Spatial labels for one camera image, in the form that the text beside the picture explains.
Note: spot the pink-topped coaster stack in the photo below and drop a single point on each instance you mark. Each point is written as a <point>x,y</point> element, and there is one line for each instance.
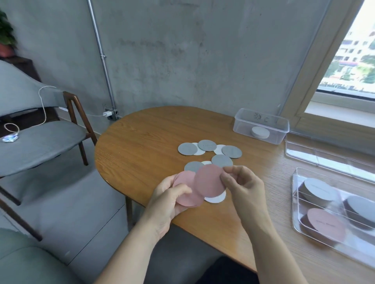
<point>325,225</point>

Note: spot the grey upholstered seat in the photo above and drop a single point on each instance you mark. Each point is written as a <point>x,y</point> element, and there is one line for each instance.
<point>26,260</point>

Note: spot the metal conduit pipe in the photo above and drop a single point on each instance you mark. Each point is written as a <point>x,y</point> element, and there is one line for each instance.
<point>101,55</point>

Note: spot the person's right thumb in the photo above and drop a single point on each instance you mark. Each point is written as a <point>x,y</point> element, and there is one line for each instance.
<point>227,181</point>

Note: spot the green potted plant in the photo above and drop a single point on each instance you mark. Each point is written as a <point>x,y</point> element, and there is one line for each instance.
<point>5,35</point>

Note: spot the stack of white coasters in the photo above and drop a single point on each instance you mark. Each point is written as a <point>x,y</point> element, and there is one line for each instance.
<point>260,132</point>

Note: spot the white round coaster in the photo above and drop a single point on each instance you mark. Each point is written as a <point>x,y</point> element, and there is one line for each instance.
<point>200,151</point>
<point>218,149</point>
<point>216,199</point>
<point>206,162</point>

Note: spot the person's left hand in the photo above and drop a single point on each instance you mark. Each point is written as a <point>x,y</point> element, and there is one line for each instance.
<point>162,210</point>

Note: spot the person's left forearm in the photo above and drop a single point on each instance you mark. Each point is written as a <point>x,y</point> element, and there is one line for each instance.
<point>131,254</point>

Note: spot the dark wooden cabinet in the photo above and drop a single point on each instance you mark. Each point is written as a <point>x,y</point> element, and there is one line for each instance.
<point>25,65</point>

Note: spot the clear plastic tray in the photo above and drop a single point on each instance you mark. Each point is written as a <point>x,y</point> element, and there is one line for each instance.
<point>334,216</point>

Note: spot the person's right forearm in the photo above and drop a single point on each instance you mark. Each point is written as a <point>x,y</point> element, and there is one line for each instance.
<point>275,251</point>

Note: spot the pink round coaster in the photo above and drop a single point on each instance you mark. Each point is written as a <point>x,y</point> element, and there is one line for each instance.
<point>209,181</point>

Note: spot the wooden chair with grey cushion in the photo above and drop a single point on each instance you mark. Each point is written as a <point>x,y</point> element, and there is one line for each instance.
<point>38,146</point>

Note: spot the clear plastic lid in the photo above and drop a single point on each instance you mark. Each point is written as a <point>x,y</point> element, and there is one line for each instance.
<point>328,159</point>

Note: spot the grey-topped coaster stack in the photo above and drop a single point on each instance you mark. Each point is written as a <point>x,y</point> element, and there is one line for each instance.
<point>360,210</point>
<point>318,191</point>

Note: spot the clear plastic storage box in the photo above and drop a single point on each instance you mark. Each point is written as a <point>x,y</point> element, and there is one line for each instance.
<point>260,125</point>

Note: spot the person's right hand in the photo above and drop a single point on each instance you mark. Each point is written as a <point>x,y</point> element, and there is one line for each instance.
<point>249,199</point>

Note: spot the white charger plug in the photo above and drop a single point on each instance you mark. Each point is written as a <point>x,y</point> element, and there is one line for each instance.
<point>108,113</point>

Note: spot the grey wall socket box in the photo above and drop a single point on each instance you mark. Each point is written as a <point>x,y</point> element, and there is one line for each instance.
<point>114,114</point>

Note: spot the small colourful device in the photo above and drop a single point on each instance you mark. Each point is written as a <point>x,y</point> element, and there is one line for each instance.
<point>10,138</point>

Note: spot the grey round coaster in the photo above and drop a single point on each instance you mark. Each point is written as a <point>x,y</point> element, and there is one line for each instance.
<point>207,145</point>
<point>221,161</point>
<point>193,166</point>
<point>232,151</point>
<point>187,148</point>

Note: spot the person's left thumb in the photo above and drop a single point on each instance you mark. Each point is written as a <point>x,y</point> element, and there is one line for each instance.
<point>181,192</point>

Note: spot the stack of pink coasters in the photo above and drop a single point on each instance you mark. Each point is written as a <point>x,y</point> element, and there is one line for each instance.
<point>186,179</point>

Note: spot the person's black trousers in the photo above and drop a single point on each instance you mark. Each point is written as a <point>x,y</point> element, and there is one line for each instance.
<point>225,272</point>

